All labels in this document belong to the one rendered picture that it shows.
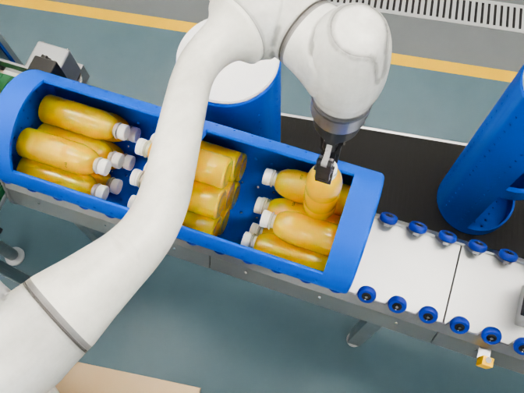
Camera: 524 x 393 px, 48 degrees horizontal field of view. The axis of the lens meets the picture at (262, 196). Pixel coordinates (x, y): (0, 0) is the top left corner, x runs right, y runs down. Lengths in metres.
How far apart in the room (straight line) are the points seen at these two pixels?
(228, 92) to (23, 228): 1.41
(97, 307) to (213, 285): 1.82
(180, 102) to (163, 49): 2.20
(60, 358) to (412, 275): 1.05
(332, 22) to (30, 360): 0.49
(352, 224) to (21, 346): 0.76
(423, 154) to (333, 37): 1.82
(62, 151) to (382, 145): 1.46
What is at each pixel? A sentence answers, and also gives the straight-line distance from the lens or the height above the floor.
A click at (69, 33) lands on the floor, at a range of 3.10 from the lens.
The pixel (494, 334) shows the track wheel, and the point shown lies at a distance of 1.50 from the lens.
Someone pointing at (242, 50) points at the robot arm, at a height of 1.72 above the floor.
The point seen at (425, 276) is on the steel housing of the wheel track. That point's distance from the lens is 1.53.
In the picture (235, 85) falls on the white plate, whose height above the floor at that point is 1.04.
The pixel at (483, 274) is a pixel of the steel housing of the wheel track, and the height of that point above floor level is 0.93.
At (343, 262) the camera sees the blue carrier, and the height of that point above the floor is 1.19.
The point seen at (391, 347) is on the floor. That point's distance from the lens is 2.43.
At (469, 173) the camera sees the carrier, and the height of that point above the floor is 0.55.
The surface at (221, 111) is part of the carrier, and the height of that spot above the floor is 1.00.
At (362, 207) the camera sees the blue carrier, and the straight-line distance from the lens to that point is 1.22.
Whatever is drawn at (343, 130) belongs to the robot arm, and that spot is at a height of 1.60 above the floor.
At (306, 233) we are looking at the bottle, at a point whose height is 1.16.
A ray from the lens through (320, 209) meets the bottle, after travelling 1.23.
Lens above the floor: 2.38
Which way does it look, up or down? 70 degrees down
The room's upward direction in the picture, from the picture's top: 4 degrees counter-clockwise
